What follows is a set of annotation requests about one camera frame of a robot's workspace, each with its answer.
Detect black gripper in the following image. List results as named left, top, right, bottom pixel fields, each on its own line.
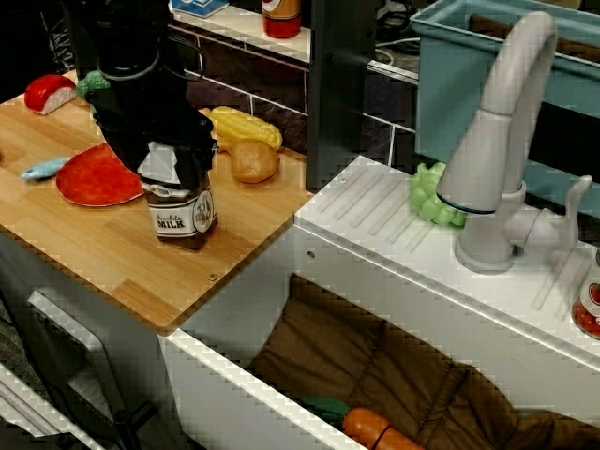
left=85, top=56, right=220, bottom=192

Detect brown chocolate milk box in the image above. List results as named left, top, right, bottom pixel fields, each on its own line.
left=137, top=140, right=219, bottom=253

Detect blue white milk carton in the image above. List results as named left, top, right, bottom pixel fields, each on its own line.
left=169, top=0, right=232, bottom=20

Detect orange plastic plate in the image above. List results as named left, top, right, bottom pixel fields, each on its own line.
left=54, top=142, right=146, bottom=208

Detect yellow toy corn cob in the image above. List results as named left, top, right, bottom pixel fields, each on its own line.
left=208, top=105, right=284, bottom=152

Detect brown toy potato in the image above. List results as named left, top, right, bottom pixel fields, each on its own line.
left=230, top=138, right=282, bottom=185

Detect green toy broccoli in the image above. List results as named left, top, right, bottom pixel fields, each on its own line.
left=75, top=69, right=112, bottom=102

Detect wooden counter board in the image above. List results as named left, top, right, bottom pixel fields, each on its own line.
left=0, top=69, right=315, bottom=337

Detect blue toy fish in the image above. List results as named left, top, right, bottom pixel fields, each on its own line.
left=19, top=156, right=72, bottom=182

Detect red toy sushi piece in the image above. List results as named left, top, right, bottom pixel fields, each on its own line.
left=23, top=73, right=78, bottom=116

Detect white toy kitchen unit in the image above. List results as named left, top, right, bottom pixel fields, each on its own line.
left=0, top=154, right=600, bottom=450

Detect green toy grapes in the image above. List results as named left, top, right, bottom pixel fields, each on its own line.
left=410, top=160, right=469, bottom=230

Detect brown quilted cloth in sink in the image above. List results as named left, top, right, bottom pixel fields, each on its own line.
left=247, top=273, right=600, bottom=450

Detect light blue plastic bin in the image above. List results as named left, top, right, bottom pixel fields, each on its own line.
left=409, top=0, right=600, bottom=232

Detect grey toy kitchen faucet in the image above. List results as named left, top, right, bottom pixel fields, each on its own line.
left=435, top=9, right=594, bottom=276

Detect orange toy carrot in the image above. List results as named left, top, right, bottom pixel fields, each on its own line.
left=298, top=396, right=426, bottom=450

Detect brown cloth in bin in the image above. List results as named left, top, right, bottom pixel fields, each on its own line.
left=468, top=12, right=600, bottom=65

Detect tomato print tin can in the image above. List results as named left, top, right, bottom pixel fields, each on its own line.
left=570, top=247, right=600, bottom=341

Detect white wall shelf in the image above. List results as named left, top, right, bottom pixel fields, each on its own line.
left=170, top=4, right=313, bottom=66

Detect black vertical post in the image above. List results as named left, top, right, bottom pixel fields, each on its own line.
left=305, top=0, right=379, bottom=189

